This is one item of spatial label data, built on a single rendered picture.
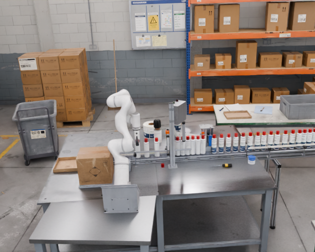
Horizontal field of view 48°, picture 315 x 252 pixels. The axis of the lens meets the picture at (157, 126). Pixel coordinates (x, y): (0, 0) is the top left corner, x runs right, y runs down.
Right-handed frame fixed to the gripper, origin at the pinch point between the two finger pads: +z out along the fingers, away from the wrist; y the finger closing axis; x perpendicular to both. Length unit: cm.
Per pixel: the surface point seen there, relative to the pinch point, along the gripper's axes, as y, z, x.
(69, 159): 13, 20, 73
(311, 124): 85, 26, -224
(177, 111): -19, -38, -40
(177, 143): -2.7, 1.7, -40.9
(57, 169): -13, 18, 80
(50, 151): 173, 83, 137
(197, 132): 56, 16, -71
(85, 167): -43, 1, 47
